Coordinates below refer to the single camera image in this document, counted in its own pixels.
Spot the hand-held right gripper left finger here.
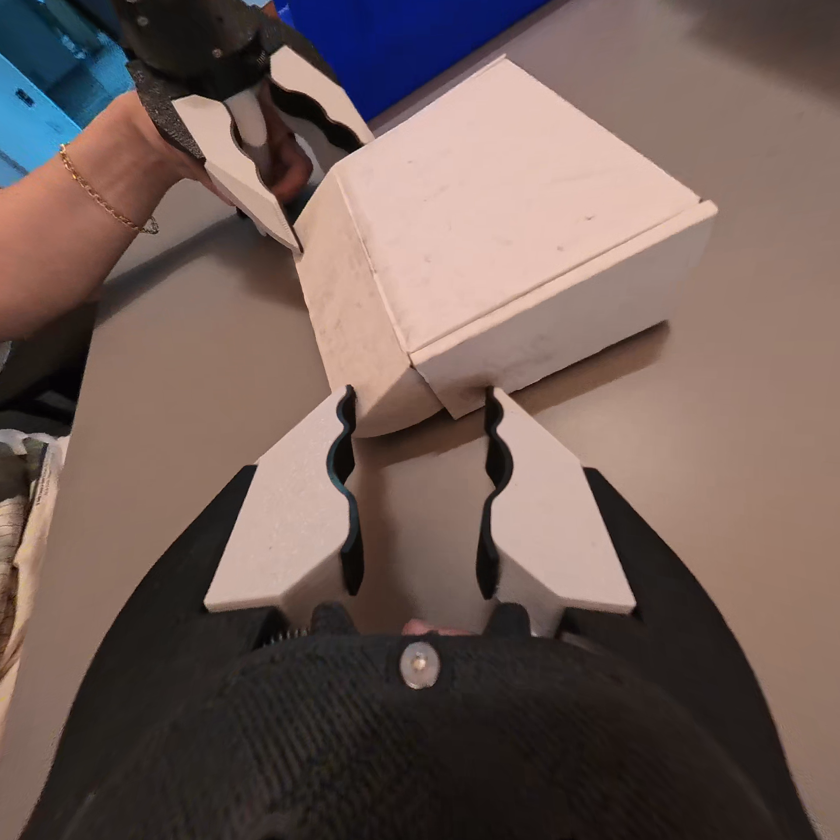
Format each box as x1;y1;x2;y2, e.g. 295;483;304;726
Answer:
203;385;365;614

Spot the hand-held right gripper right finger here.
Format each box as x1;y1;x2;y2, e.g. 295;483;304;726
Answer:
474;386;637;634

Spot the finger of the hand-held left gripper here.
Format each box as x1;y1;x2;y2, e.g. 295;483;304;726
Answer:
264;45;376;155
172;95;305;256

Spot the blue plastic bin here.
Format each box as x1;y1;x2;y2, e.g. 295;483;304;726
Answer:
272;0;552;122

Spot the white cardboard mailer box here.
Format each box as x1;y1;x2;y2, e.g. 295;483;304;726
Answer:
292;56;718;439

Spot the person's left forearm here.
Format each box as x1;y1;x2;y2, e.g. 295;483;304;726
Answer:
0;141;161;343

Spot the person's left hand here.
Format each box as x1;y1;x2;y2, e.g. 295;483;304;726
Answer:
62;91;316;227

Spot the light blue cabinet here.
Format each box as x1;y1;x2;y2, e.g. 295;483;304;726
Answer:
0;0;135;191

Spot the person's light patterned clothing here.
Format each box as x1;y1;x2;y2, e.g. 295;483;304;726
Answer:
0;430;70;697

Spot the dark cloth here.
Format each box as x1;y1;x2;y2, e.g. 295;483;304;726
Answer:
0;305;99;435

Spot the gold chain bracelet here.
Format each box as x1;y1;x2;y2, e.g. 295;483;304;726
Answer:
59;143;160;236

